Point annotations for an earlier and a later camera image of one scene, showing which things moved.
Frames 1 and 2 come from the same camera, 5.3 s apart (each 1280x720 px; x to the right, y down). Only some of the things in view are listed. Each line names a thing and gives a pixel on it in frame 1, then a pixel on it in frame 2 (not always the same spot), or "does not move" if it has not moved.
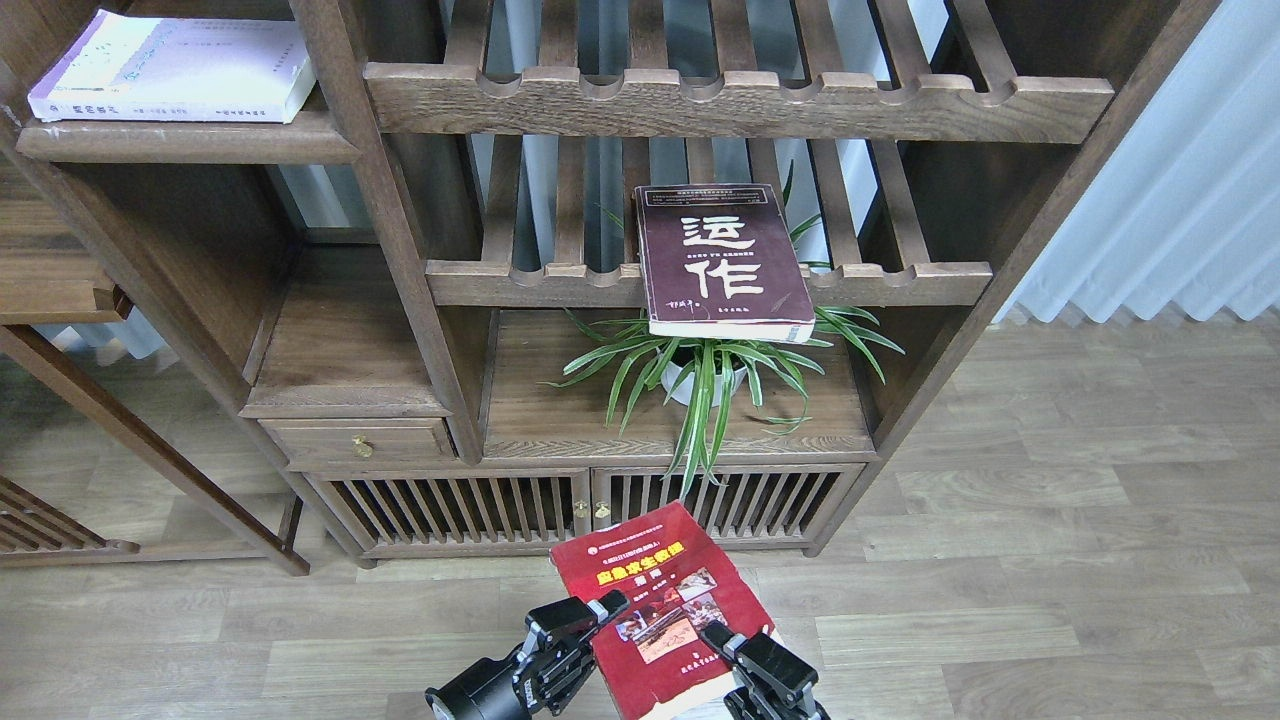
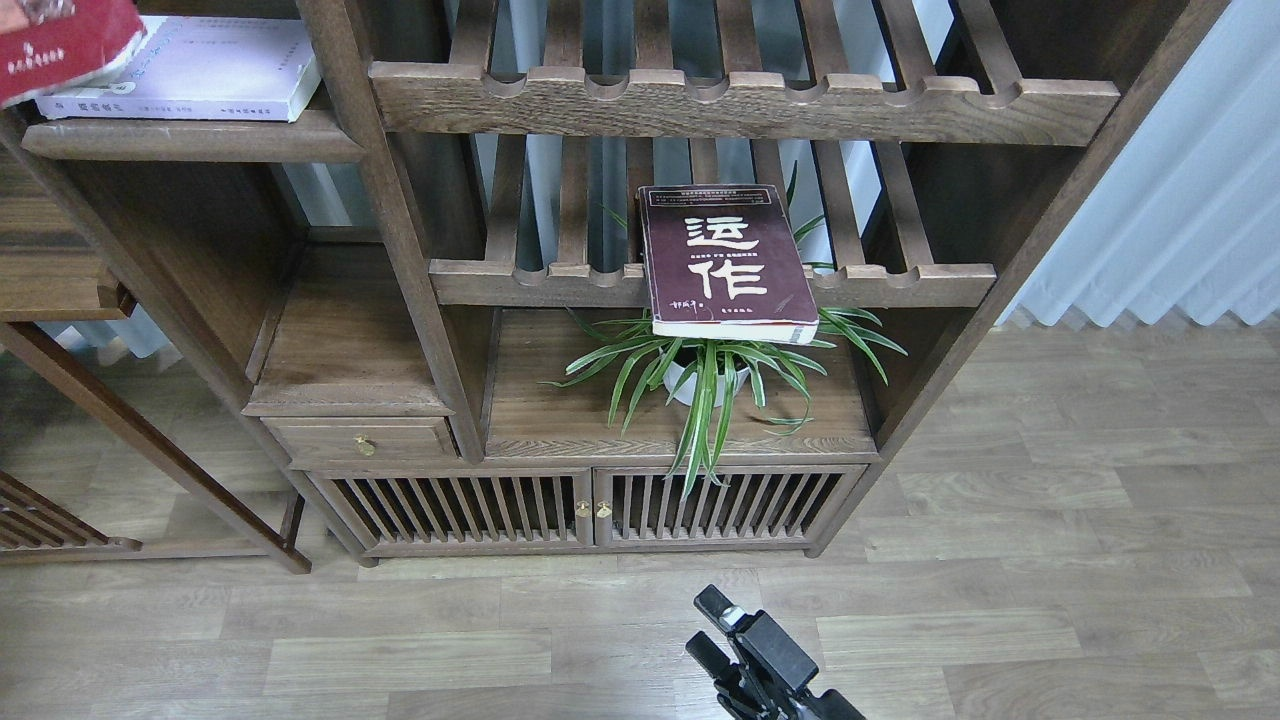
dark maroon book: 720,263 does not move
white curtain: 1183,211 does not move
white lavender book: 125,67 does not move
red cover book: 656,663 -> 67,44
